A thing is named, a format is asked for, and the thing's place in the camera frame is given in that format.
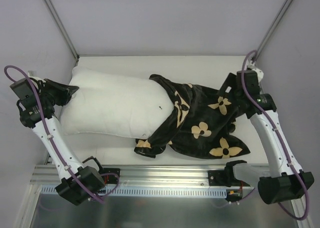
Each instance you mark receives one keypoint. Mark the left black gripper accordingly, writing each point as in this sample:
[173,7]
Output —
[50,90]

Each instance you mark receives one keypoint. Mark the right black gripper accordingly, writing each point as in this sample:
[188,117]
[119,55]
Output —
[233,86]

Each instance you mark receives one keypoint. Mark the white pillow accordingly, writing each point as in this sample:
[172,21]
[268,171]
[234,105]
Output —
[115,105]

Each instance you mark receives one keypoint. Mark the black floral plush pillowcase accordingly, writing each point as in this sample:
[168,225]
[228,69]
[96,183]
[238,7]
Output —
[200,125]

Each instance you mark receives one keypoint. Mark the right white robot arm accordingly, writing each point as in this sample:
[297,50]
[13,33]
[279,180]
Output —
[286,179]

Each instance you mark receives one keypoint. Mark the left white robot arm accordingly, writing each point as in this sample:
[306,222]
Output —
[36,101]

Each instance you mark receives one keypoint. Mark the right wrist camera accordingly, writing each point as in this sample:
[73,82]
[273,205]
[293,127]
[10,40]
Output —
[259,72]

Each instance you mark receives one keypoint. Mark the left aluminium frame post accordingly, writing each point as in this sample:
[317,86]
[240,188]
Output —
[58,22]

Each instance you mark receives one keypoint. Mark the aluminium frame post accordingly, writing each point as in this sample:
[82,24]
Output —
[273,27]
[58,22]

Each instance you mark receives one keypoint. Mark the left black base bracket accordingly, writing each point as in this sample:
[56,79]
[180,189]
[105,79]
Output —
[110,175]

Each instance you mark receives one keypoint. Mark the black base bracket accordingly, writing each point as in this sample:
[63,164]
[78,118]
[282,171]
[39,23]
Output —
[110,175]
[218,178]

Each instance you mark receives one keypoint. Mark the right black base bracket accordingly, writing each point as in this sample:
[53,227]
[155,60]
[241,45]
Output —
[218,178]

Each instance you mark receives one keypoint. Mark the white slotted cable duct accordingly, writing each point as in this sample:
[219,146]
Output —
[170,192]

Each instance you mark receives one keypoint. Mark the right aluminium frame post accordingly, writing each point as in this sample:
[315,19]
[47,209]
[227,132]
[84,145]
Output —
[273,27]

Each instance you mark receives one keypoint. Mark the aluminium mounting rail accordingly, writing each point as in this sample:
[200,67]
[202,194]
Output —
[194,176]

